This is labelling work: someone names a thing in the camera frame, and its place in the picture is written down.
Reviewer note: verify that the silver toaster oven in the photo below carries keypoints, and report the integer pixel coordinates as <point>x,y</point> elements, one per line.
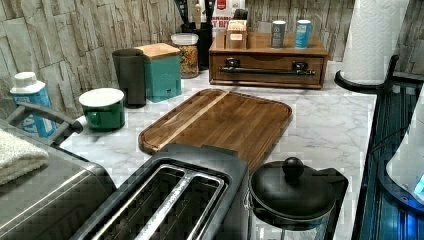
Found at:
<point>55,200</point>

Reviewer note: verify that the tea bag box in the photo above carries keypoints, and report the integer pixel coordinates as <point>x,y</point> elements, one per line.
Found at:
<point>236,34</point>

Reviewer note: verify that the wooden cutting board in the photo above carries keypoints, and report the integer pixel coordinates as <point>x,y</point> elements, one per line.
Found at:
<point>246,124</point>

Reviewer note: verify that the grey spice canister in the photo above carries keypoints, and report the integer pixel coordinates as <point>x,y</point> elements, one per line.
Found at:
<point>278,33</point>

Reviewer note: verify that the wooden spoon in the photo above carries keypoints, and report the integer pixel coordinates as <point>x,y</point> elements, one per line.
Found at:
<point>197,14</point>

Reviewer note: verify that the teal canister with wooden lid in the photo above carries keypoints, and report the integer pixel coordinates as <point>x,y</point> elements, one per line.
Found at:
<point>162,71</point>

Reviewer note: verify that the cereal box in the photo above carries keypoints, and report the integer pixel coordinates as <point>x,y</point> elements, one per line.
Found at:
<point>224,11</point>

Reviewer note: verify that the blue white-capped bottle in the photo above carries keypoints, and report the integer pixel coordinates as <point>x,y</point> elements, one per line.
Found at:
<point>27,88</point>

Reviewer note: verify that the blue spice canister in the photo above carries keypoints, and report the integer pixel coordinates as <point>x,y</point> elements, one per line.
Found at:
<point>303,28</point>

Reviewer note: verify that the black paper towel holder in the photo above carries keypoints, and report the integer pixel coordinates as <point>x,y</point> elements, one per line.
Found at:
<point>368,88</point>

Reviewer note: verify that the dark grey cup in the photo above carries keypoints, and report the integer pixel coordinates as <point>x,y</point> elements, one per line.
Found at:
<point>129,68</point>

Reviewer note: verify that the white folded towel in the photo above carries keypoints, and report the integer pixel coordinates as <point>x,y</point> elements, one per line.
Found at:
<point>18,157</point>

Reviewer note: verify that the wooden drawer cabinet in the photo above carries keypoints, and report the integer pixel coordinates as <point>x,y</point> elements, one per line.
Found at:
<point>260,44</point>

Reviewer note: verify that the black two-slot toaster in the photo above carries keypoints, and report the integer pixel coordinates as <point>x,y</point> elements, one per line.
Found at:
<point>181,193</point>

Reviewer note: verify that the wooden drawer with black handle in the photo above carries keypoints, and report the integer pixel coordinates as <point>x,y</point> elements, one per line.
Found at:
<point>268,71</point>

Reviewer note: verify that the green mug with white lid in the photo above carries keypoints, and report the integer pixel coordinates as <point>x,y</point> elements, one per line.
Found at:
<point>103,109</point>

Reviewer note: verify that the white paper towel roll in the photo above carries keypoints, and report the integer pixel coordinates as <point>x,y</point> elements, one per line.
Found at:
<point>373,33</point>

